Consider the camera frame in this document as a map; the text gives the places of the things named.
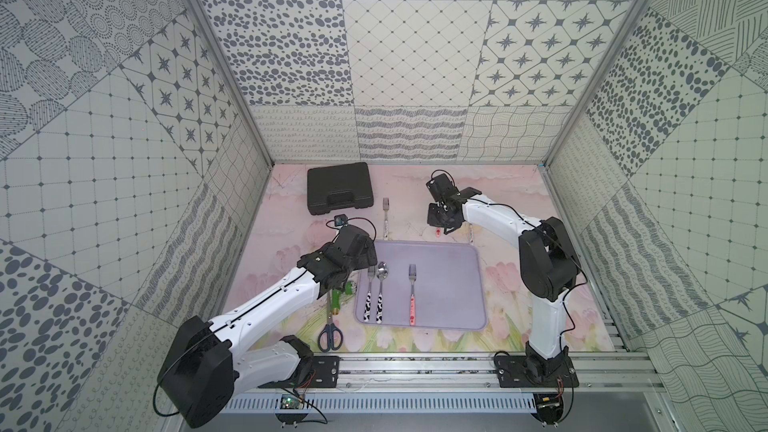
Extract fork with pink handle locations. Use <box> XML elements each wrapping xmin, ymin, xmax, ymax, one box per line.
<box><xmin>408</xmin><ymin>264</ymin><xmax>417</xmax><ymax>327</ymax></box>

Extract white slotted cable duct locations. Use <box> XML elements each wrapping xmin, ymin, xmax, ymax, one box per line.
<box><xmin>223</xmin><ymin>391</ymin><xmax>536</xmax><ymax>414</ymax></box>

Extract spoon with cow-pattern handle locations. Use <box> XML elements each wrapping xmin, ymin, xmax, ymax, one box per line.
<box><xmin>375</xmin><ymin>262</ymin><xmax>389</xmax><ymax>324</ymax></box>

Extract black plastic tool case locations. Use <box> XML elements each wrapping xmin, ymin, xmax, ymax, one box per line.
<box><xmin>306</xmin><ymin>162</ymin><xmax>375</xmax><ymax>215</ymax></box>

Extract green toy spray nozzle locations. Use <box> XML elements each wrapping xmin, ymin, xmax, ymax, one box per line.
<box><xmin>330</xmin><ymin>281</ymin><xmax>357</xmax><ymax>315</ymax></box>

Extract fork with cow-pattern handle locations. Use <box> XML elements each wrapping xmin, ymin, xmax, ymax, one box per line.
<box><xmin>363</xmin><ymin>265</ymin><xmax>376</xmax><ymax>323</ymax></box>

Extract scissors with blue handles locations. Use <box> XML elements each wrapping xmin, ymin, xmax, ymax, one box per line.
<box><xmin>317</xmin><ymin>290</ymin><xmax>344</xmax><ymax>353</ymax></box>

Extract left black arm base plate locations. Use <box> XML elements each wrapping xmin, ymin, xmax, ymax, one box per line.
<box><xmin>282</xmin><ymin>355</ymin><xmax>341</xmax><ymax>389</ymax></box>

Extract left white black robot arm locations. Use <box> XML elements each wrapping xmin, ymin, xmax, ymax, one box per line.
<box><xmin>156</xmin><ymin>225</ymin><xmax>378</xmax><ymax>428</ymax></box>

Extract aluminium mounting rail frame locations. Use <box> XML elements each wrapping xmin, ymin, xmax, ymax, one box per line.
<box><xmin>169</xmin><ymin>350</ymin><xmax>667</xmax><ymax>396</ymax></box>

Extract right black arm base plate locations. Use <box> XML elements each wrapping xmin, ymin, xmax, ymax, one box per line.
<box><xmin>492</xmin><ymin>350</ymin><xmax>580</xmax><ymax>389</ymax></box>

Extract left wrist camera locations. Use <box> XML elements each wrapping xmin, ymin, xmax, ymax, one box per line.
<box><xmin>333</xmin><ymin>214</ymin><xmax>349</xmax><ymax>229</ymax></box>

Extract lavender rectangular tray mat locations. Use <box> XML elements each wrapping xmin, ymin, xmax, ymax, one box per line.
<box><xmin>354</xmin><ymin>241</ymin><xmax>487</xmax><ymax>331</ymax></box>

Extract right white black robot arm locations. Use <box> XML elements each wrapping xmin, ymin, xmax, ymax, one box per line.
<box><xmin>426</xmin><ymin>169</ymin><xmax>583</xmax><ymax>371</ymax></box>

